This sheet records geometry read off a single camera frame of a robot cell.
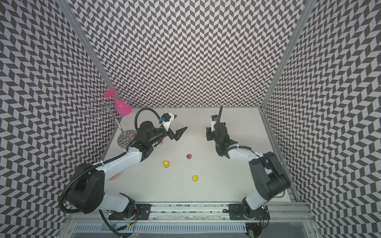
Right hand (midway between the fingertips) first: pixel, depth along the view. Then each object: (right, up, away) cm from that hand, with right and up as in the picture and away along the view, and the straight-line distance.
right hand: (209, 129), depth 91 cm
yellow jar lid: (-9, -28, -7) cm, 30 cm away
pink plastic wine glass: (-55, +13, +3) cm, 56 cm away
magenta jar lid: (-13, -17, +2) cm, 22 cm away
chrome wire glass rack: (-73, +12, +8) cm, 74 cm away
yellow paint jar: (-26, -20, -4) cm, 34 cm away
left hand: (-16, +5, -13) cm, 21 cm away
